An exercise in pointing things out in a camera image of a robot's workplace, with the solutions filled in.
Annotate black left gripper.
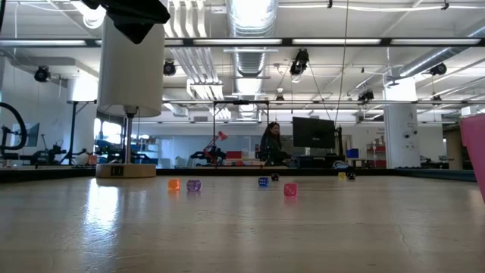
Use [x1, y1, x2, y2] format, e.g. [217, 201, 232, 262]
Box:
[81, 0, 172, 46]

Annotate white shade table lamp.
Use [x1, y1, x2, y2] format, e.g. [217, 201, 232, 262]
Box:
[95, 14, 166, 179]

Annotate long horizontal light bar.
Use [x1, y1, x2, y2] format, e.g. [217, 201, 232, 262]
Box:
[0, 36, 485, 48]

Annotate red desk lamp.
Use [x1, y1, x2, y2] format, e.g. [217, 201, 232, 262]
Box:
[204, 130, 229, 165]

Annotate small grey monitor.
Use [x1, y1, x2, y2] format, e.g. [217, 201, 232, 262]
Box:
[13, 121, 41, 148]

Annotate person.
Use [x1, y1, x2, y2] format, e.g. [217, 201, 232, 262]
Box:
[259, 121, 292, 167]

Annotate black computer monitor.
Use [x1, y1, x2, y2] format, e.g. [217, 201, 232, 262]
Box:
[292, 116, 336, 149]

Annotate pink plastic bin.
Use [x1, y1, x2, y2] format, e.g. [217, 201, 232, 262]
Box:
[458, 113, 485, 202]

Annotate silver ceiling duct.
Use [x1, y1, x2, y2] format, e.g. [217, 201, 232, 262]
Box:
[226, 0, 280, 121]
[397, 20, 485, 79]

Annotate thin black frame stand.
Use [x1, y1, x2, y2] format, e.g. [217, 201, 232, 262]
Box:
[212, 99, 271, 168]

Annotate black hanging camera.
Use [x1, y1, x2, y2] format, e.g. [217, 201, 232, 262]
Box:
[289, 48, 310, 77]

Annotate thick black cable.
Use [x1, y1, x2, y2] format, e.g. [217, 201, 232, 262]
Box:
[0, 101, 28, 152]

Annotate black aluminium table frame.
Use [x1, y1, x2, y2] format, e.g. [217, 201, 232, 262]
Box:
[0, 165, 477, 184]

